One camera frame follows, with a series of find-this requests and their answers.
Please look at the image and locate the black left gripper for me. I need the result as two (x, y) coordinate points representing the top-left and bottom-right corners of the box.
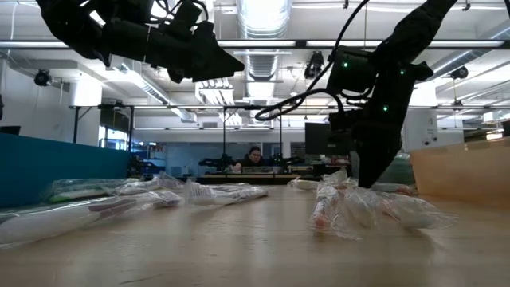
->
(101, 18), (246, 85)

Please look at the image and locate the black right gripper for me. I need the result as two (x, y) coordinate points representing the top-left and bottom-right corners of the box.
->
(328, 106), (406, 189)

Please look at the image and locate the white pillar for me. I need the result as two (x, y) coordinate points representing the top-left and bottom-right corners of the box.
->
(402, 81), (439, 155)

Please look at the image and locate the black computer monitor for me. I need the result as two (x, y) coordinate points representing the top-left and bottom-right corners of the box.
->
(304, 122), (332, 157)

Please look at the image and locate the cardboard box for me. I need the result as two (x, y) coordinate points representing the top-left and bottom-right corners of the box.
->
(409, 136), (510, 208)

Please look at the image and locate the person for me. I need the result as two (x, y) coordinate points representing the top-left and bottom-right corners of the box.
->
(232, 145), (267, 173)

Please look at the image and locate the blue plastic bin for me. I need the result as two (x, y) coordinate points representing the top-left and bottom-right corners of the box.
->
(0, 132), (133, 208)

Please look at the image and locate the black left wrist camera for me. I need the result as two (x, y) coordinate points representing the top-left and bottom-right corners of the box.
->
(157, 0), (210, 39)

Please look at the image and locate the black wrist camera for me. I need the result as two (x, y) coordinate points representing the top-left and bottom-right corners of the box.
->
(326, 45), (378, 96)
(157, 0), (210, 39)

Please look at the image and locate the black metal rig frame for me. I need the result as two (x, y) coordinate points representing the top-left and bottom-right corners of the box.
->
(70, 104), (135, 152)
(222, 104), (284, 176)

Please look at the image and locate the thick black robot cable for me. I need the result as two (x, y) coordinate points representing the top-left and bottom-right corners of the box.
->
(254, 0), (371, 123)

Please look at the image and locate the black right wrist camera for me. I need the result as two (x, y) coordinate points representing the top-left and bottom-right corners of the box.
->
(326, 45), (378, 96)

